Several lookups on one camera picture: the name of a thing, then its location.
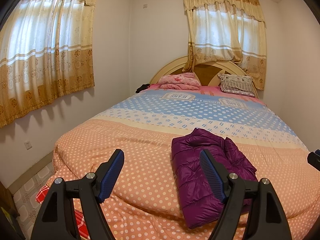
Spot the beige curtain behind headboard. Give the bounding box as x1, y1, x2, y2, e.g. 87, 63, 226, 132
183, 0, 267, 90

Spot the cream wooden headboard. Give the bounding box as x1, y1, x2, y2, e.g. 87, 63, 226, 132
149, 56, 254, 101

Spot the polka dot bed quilt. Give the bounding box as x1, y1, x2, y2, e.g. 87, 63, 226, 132
53, 88, 319, 239

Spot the pink folded blanket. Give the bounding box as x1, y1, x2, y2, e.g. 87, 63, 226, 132
157, 73, 201, 90

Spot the beige curtain on left wall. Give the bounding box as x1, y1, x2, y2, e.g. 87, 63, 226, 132
1, 0, 95, 126

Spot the striped grey pillow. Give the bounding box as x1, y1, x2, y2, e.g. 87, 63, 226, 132
218, 74, 256, 98

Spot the purple puffer hooded jacket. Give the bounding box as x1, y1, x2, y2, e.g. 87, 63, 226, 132
171, 127, 258, 230

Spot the black object beside bed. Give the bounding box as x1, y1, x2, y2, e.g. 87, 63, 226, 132
136, 83, 150, 94

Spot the dark wooden furniture edge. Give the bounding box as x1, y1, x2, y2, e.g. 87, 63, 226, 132
0, 183, 25, 240

